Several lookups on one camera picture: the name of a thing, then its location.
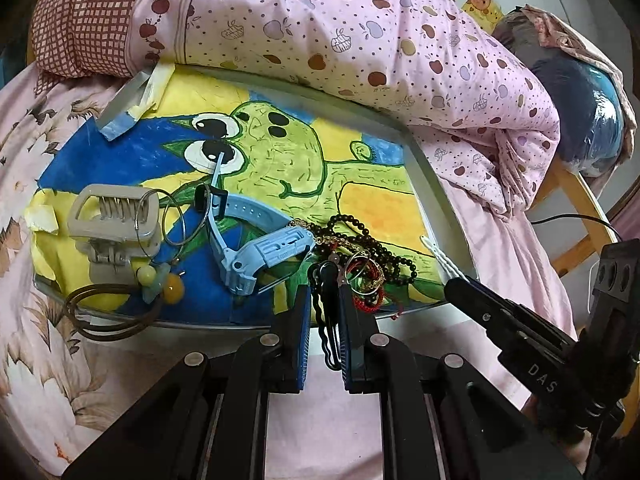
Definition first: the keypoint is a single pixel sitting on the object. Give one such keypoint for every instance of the white tape strip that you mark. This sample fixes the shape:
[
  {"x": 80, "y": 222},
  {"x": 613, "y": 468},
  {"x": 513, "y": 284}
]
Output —
[{"x": 130, "y": 105}]

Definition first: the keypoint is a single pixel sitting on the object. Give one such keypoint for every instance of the yellow cartoon wall sticker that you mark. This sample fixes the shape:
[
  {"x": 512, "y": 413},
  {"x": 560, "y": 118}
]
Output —
[{"x": 480, "y": 7}]

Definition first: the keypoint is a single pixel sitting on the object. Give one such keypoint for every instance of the white tray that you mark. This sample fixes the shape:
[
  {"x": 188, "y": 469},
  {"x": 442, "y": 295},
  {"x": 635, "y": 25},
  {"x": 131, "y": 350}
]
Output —
[{"x": 430, "y": 185}]

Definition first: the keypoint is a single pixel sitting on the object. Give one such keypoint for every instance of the blue plastic-wrapped bundle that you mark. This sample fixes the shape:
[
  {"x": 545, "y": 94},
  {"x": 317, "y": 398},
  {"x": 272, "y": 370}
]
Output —
[{"x": 585, "y": 110}]

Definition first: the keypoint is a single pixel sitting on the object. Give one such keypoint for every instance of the brown elastic hair band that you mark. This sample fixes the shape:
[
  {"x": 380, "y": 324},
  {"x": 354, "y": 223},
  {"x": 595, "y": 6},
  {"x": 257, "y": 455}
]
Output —
[{"x": 107, "y": 336}]

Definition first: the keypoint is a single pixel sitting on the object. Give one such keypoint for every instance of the person's right forearm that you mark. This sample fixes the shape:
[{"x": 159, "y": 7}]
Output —
[{"x": 620, "y": 455}]

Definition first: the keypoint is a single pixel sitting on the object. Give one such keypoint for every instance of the pink apple print quilt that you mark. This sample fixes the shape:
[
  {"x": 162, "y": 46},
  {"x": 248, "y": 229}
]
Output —
[{"x": 350, "y": 35}]

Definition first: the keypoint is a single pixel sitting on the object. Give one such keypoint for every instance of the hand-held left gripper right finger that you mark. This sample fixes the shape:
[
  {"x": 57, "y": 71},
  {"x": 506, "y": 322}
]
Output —
[{"x": 347, "y": 340}]

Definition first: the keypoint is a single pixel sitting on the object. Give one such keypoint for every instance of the black wavy hair clip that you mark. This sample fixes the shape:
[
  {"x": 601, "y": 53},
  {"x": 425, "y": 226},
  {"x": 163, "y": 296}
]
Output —
[{"x": 325, "y": 310}]

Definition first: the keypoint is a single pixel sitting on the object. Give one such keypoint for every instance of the frog painting paper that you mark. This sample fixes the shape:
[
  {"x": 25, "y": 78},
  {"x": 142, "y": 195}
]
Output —
[{"x": 300, "y": 160}]

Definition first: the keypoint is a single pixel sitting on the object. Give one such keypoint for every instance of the pink floral bedsheet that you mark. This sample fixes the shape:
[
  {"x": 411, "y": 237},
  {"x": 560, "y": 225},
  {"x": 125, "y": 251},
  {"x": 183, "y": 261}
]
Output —
[{"x": 30, "y": 360}]

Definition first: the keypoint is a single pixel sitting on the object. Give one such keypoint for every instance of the blue watch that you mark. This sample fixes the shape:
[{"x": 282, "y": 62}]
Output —
[{"x": 270, "y": 250}]

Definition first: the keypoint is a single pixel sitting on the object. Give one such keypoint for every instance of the grey hair claw clip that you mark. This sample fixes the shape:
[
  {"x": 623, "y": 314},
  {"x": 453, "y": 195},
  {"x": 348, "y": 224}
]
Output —
[{"x": 107, "y": 255}]

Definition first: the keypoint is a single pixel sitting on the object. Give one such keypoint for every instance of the person's right hand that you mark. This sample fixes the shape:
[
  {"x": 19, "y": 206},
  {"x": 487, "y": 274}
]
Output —
[{"x": 531, "y": 406}]

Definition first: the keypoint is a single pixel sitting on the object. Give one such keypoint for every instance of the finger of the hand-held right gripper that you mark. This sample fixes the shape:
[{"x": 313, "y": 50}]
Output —
[
  {"x": 475, "y": 297},
  {"x": 525, "y": 352}
]

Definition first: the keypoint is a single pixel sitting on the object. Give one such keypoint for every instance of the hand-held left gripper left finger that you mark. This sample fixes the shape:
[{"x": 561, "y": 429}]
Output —
[{"x": 301, "y": 340}]

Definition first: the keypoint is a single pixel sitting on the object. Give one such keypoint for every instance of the red checkered pillow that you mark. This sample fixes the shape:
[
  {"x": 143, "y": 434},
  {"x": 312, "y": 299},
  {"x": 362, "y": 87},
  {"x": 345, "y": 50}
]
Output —
[{"x": 85, "y": 20}]

